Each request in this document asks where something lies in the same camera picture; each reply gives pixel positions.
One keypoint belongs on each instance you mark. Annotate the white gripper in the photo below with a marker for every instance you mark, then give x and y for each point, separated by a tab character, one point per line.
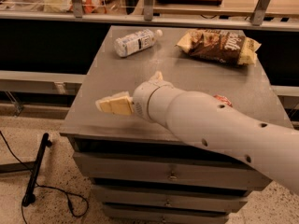
142	97

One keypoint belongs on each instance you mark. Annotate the grey drawer cabinet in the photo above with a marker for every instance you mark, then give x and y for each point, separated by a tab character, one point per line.
139	169

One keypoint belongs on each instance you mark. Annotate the grey metal railing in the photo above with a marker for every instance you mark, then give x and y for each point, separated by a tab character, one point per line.
276	15

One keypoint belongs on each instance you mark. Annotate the brown chip bag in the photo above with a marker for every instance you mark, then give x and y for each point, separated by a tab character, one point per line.
220	46

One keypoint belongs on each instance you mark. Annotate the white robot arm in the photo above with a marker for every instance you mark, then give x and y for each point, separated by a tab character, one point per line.
201	120

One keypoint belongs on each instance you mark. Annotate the black stand leg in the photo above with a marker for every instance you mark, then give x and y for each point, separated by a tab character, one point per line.
32	166

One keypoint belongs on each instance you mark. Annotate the blue label plastic bottle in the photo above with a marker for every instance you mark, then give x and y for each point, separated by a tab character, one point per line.
135	42

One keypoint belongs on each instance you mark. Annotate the red soda can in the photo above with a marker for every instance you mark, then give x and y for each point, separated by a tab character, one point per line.
223	99

